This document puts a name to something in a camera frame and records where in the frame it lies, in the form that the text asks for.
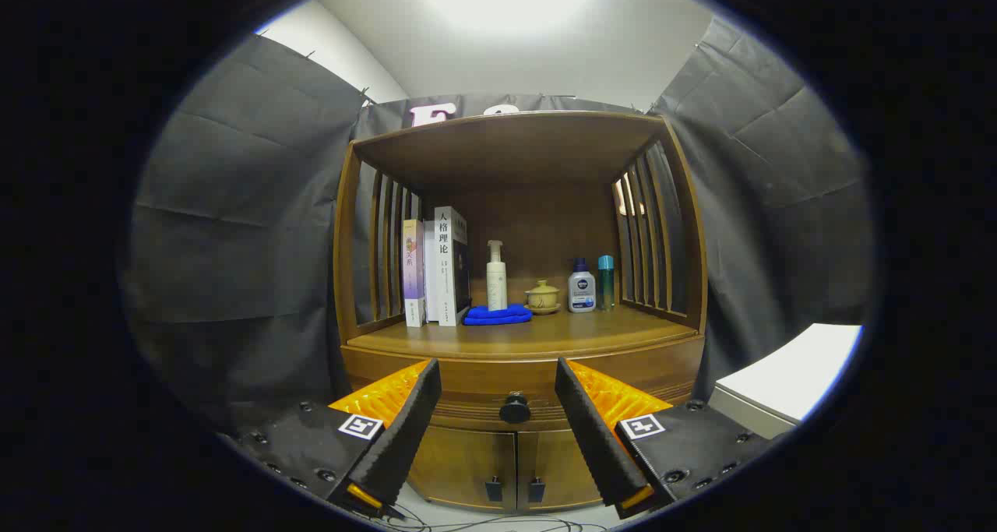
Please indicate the thick white book dark cover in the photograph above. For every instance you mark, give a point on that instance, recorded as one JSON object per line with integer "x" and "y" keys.
{"x": 446, "y": 275}

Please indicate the thin white book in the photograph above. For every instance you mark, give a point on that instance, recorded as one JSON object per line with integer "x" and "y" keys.
{"x": 430, "y": 275}

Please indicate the white pump bottle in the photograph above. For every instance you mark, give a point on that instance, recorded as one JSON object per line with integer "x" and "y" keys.
{"x": 497, "y": 283}

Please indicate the white side table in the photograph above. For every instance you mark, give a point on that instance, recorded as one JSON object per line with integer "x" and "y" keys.
{"x": 787, "y": 376}

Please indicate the wooden drawer with black knob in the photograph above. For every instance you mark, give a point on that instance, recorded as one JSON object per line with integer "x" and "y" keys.
{"x": 483, "y": 380}

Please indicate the teal slim bottle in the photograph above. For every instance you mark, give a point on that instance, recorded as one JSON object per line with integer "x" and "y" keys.
{"x": 606, "y": 283}

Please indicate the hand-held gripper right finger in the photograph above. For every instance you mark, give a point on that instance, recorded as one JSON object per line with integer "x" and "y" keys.
{"x": 592, "y": 427}

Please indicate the beige lidded tea cup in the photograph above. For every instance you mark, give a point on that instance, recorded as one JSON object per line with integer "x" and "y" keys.
{"x": 542, "y": 296}

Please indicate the purple white book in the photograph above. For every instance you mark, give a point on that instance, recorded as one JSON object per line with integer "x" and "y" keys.
{"x": 413, "y": 271}

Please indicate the white bottle blue cap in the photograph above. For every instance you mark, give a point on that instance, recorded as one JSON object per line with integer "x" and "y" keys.
{"x": 581, "y": 292}

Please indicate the brown wooden cabinet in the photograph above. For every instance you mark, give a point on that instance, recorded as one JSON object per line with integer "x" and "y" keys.
{"x": 537, "y": 228}

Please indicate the folded blue cloth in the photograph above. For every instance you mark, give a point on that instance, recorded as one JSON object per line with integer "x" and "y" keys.
{"x": 498, "y": 315}

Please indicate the wooden countertop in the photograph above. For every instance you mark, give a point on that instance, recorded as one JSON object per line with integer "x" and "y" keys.
{"x": 576, "y": 331}

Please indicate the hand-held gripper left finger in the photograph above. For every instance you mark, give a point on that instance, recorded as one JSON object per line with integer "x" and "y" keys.
{"x": 405, "y": 423}

